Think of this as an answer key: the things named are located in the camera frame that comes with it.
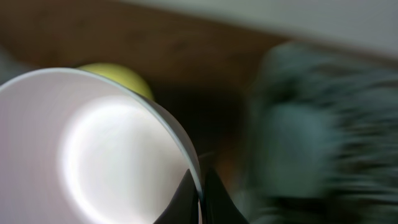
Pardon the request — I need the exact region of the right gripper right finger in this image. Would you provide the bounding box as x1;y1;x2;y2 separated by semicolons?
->
204;169;249;224

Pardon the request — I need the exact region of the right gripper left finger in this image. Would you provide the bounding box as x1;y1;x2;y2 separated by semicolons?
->
154;170;199;224

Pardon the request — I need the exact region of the white bowl with residue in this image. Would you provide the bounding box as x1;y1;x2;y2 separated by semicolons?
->
1;68;203;224

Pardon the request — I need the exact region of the yellow plate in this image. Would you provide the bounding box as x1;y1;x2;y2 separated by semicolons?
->
78;63;154;100

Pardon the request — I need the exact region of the grey dishwasher rack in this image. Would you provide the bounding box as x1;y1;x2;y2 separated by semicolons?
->
234;42;397;223

